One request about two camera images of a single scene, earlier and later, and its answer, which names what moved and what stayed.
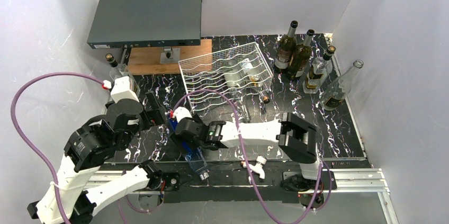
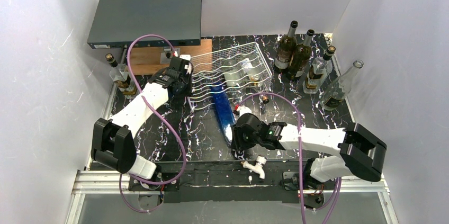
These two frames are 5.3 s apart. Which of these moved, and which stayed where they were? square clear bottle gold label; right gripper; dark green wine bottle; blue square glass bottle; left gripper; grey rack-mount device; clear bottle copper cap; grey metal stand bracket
Moved: left gripper; right gripper; blue square glass bottle
Stayed: grey rack-mount device; dark green wine bottle; clear bottle copper cap; square clear bottle gold label; grey metal stand bracket
